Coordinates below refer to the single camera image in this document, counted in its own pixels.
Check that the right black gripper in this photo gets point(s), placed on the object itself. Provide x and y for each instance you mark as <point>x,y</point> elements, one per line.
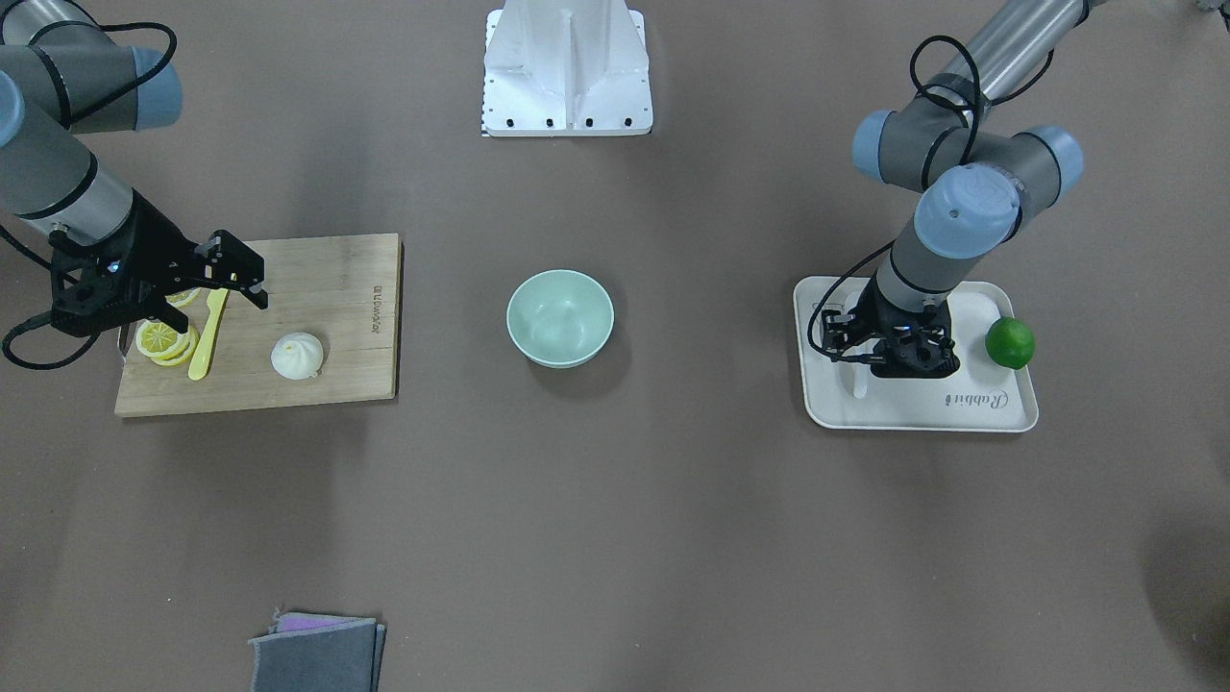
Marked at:
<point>154,242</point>

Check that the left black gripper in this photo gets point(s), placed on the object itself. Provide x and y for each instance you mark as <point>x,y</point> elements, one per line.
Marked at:
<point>889,308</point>

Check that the white ceramic spoon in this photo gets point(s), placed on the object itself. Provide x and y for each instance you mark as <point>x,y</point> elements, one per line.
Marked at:
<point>860,380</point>

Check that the white steamed bun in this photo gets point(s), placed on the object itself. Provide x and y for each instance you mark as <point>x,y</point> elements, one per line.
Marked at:
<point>298,356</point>

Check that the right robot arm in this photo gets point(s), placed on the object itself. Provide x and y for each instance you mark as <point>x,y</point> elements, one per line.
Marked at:
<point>64,76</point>

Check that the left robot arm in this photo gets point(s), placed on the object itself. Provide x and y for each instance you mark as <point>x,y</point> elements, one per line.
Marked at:
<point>977,190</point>

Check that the mint green bowl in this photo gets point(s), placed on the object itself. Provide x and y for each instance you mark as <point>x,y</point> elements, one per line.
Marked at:
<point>560,318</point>

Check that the yellow plastic knife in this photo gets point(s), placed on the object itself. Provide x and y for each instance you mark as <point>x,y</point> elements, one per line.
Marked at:
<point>201,361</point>

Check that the single lemon slice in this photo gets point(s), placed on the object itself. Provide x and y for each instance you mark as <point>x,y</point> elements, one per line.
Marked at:
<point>180,300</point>

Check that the cream rabbit tray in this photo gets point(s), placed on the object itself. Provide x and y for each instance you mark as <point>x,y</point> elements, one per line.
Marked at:
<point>981,396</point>

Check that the lemon slice stack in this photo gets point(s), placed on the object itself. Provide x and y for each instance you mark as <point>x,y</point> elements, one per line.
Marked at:
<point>163,345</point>

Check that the green lime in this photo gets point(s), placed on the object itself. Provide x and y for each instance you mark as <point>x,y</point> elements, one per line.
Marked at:
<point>1010,343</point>

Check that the grey folded cloth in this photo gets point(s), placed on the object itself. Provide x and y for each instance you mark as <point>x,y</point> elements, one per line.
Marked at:
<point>318,652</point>

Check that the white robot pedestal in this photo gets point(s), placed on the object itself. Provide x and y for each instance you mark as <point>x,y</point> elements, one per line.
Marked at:
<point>566,68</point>

